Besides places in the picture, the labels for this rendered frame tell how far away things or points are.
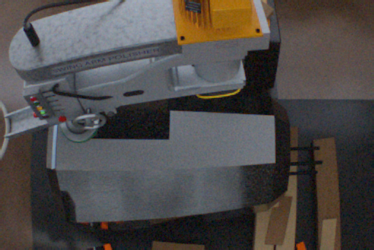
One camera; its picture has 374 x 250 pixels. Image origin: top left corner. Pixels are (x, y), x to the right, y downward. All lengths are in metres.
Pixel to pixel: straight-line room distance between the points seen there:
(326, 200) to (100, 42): 1.91
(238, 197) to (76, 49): 1.18
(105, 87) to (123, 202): 0.74
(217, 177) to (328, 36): 1.62
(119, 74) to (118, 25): 0.30
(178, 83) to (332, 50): 1.77
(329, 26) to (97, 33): 2.32
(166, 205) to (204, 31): 1.11
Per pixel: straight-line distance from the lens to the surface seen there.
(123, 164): 2.65
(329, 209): 3.34
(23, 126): 2.73
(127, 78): 2.15
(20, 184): 3.65
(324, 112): 3.60
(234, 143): 2.64
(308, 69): 3.72
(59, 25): 2.00
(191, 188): 2.67
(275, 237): 3.13
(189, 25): 1.87
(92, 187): 2.72
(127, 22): 1.93
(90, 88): 2.19
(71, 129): 2.73
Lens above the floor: 3.32
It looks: 70 degrees down
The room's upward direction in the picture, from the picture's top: 9 degrees counter-clockwise
